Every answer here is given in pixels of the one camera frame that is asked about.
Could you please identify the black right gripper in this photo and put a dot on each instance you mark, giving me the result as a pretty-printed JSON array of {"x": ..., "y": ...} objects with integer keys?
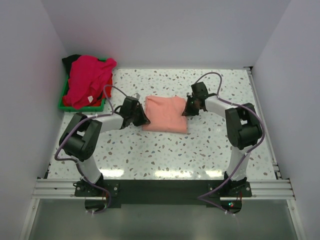
[{"x": 187, "y": 111}]

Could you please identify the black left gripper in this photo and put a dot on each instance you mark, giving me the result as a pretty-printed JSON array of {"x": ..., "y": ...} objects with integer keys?
[{"x": 144, "y": 120}]

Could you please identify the salmon pink t-shirt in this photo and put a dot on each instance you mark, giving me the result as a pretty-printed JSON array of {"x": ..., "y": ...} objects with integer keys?
[{"x": 165, "y": 114}]

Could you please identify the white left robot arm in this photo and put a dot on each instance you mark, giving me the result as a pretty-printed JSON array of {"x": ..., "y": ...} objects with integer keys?
[{"x": 79, "y": 140}]

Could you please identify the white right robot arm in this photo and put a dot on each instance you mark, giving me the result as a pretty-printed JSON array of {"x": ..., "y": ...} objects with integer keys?
[{"x": 245, "y": 130}]

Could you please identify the green plastic bin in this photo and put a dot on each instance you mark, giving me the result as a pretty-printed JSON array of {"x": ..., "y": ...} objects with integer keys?
[{"x": 75, "y": 107}]

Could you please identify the magenta t-shirt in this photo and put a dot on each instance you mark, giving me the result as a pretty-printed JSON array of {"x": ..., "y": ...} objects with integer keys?
[{"x": 87, "y": 80}]

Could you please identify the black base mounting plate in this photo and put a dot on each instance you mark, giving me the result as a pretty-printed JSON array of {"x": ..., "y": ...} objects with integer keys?
[{"x": 115, "y": 193}]

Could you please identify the red t-shirt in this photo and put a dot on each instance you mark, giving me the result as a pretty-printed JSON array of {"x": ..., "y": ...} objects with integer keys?
[{"x": 86, "y": 93}]

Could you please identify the black t-shirt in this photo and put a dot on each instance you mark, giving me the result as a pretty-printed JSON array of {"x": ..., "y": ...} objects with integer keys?
[{"x": 67, "y": 62}]

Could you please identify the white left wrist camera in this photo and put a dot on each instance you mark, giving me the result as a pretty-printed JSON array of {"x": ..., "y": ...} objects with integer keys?
[{"x": 136, "y": 95}]

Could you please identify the aluminium frame rail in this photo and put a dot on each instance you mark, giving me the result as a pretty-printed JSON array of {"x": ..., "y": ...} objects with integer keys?
[{"x": 279, "y": 189}]

